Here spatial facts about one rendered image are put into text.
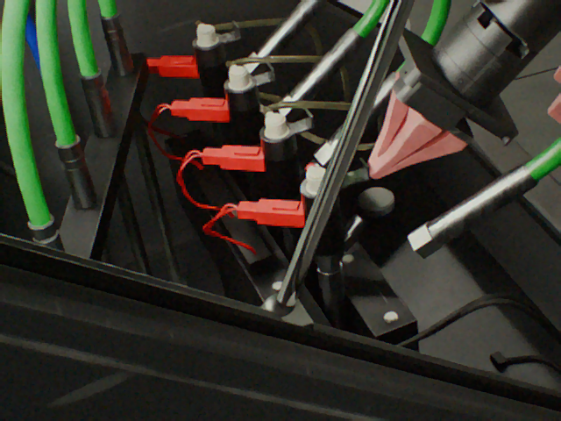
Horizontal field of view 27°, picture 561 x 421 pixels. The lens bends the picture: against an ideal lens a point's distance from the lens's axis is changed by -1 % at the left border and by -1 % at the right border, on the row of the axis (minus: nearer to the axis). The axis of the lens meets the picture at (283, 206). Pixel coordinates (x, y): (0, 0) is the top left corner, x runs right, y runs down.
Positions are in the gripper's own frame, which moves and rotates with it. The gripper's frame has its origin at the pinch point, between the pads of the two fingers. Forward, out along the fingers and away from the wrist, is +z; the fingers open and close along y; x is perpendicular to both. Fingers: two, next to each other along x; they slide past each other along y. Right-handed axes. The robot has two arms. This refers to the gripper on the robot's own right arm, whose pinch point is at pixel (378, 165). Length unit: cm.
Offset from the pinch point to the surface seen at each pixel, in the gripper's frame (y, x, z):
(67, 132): 20.3, -2.0, 10.7
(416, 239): 0.4, 10.1, -1.4
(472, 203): -0.5, 10.6, -5.9
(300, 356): 22.0, 37.4, -9.0
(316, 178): 4.3, 1.6, 2.6
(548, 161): -1.7, 11.4, -11.5
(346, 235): -1.5, 1.2, 5.9
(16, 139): 26.0, 6.8, 7.5
